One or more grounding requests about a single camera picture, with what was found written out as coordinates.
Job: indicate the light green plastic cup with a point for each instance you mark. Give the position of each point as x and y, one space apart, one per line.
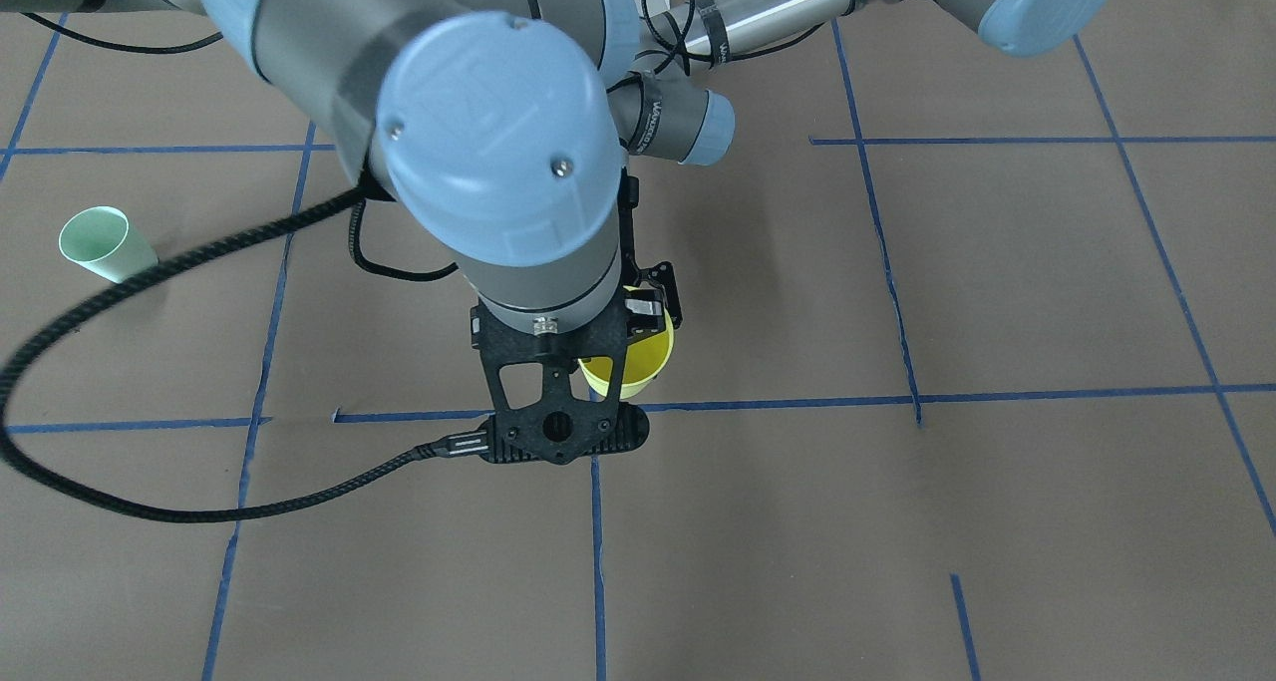
106 242

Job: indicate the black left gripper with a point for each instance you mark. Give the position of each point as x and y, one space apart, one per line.
662 293

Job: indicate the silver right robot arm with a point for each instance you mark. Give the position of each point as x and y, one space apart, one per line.
487 120

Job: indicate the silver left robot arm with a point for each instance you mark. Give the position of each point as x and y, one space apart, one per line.
662 113

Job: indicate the yellow plastic cup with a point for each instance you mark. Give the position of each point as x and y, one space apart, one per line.
648 349

